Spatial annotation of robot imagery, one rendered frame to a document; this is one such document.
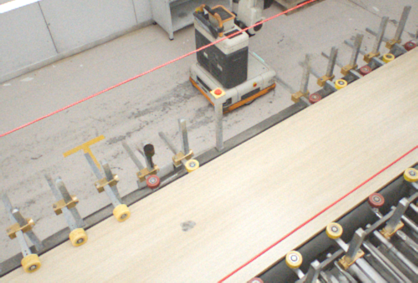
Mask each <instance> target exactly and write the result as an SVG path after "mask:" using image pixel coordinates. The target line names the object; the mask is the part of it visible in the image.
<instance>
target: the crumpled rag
mask: <svg viewBox="0 0 418 283"><path fill-rule="evenodd" d="M195 225H196V222H195V221H192V220H188V221H181V223H180V226H181V227H182V231H185V232H186V231H190V229H191V228H193V227H194V226H195Z"/></svg>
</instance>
